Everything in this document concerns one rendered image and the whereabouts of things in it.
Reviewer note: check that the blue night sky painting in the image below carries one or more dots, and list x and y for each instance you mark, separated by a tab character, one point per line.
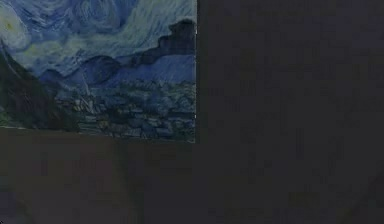
100	66

